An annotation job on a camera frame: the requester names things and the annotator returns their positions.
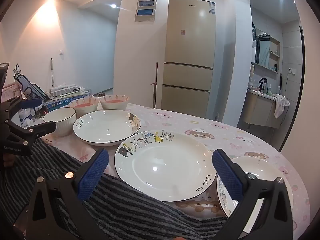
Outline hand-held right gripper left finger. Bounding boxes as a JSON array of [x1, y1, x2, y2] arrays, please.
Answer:
[[26, 148, 110, 240]]

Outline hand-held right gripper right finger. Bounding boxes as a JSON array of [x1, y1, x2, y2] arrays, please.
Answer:
[[212, 149, 293, 240]]

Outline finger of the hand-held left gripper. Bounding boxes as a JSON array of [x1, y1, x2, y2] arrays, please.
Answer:
[[5, 120, 57, 146], [2, 97, 43, 112]]

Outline white ribbed bowl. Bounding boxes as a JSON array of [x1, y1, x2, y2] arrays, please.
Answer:
[[42, 107, 77, 137]]

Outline carrot print pink bowl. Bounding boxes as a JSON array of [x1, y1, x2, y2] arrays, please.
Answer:
[[99, 95, 130, 111], [68, 97, 100, 117]]

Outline large white cartoon plate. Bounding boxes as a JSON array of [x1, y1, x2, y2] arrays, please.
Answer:
[[114, 131, 217, 202]]

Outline small plush toys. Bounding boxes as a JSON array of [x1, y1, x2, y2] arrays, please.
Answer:
[[18, 107, 43, 127]]

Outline grey striped towel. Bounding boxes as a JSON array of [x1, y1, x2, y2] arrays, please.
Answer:
[[0, 137, 228, 240]]

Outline beige bathroom vanity cabinet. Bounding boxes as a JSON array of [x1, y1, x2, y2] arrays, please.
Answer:
[[237, 89, 283, 130]]

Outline white hanging towel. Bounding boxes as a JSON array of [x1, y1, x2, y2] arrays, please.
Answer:
[[273, 93, 291, 119]]

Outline black phone stand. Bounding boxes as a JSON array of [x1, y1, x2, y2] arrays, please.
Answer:
[[257, 78, 268, 94]]

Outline beige refrigerator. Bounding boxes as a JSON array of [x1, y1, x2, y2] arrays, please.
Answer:
[[161, 0, 217, 119]]

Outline bathroom mirror cabinet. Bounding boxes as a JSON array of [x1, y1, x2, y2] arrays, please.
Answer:
[[251, 27, 281, 74]]

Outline black door frame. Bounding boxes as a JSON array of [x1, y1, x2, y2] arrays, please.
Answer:
[[279, 26, 306, 153]]

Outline wall electrical panel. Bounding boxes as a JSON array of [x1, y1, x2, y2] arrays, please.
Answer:
[[134, 0, 158, 22]]

